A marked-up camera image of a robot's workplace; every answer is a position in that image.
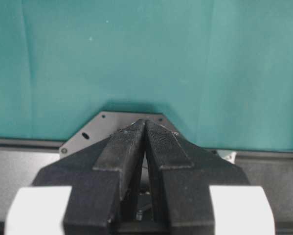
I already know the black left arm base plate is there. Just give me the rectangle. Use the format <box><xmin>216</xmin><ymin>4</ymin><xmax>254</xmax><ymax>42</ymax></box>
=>
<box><xmin>59</xmin><ymin>111</ymin><xmax>178</xmax><ymax>159</ymax></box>

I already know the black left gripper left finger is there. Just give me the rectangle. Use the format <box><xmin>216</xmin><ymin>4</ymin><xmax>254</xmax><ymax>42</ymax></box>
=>
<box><xmin>32</xmin><ymin>119</ymin><xmax>145</xmax><ymax>232</ymax></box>

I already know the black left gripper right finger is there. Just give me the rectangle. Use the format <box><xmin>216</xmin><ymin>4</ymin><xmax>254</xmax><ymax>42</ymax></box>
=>
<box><xmin>145</xmin><ymin>120</ymin><xmax>250</xmax><ymax>232</ymax></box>

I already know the green table cloth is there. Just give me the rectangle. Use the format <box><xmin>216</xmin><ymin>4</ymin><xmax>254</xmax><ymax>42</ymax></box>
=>
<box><xmin>0</xmin><ymin>0</ymin><xmax>293</xmax><ymax>150</ymax></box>

